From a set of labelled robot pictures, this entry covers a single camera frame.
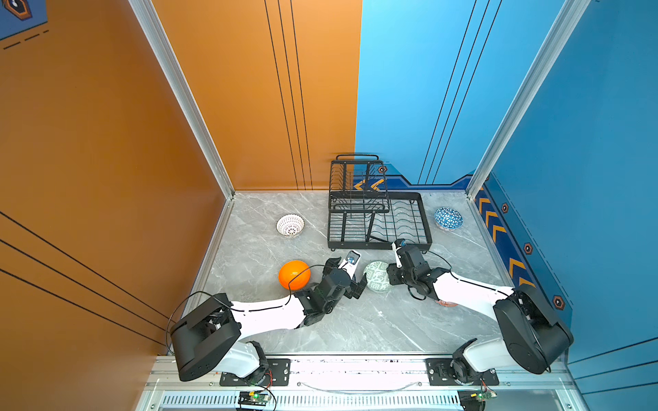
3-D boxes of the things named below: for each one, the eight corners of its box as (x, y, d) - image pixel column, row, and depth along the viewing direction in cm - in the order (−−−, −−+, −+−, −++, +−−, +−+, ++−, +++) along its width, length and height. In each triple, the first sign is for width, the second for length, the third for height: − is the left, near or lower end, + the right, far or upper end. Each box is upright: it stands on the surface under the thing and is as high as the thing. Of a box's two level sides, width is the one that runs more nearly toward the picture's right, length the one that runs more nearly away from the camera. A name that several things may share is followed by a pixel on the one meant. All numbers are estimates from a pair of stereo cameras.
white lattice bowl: (277, 238, 106) (274, 231, 102) (280, 221, 112) (278, 213, 108) (303, 238, 106) (302, 231, 102) (305, 221, 112) (304, 213, 108)
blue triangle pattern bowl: (437, 232, 108) (441, 226, 104) (431, 213, 115) (434, 206, 111) (461, 232, 108) (465, 225, 104) (454, 213, 115) (457, 206, 111)
